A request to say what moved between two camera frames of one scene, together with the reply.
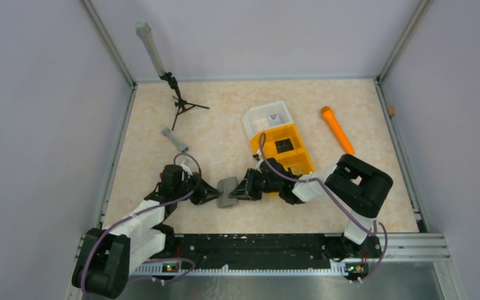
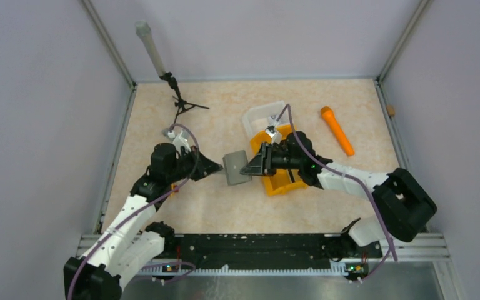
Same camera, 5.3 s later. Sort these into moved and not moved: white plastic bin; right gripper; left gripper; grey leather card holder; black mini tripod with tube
Moved: grey leather card holder; left gripper; right gripper
Not moved: black mini tripod with tube; white plastic bin
